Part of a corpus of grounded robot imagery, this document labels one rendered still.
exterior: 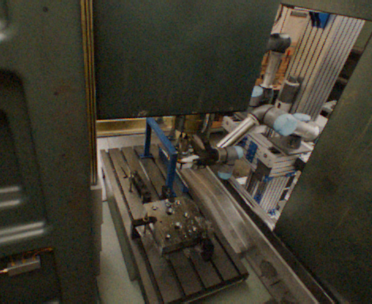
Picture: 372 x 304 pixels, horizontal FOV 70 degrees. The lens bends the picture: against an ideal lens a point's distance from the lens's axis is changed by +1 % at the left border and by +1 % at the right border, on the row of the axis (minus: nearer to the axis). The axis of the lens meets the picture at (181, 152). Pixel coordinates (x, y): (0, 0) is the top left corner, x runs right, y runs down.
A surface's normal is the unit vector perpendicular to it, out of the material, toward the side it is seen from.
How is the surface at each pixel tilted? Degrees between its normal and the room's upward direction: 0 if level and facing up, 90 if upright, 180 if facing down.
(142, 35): 90
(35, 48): 90
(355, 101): 90
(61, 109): 90
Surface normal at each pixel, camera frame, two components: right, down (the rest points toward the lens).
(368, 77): -0.90, 0.11
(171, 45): 0.40, 0.55
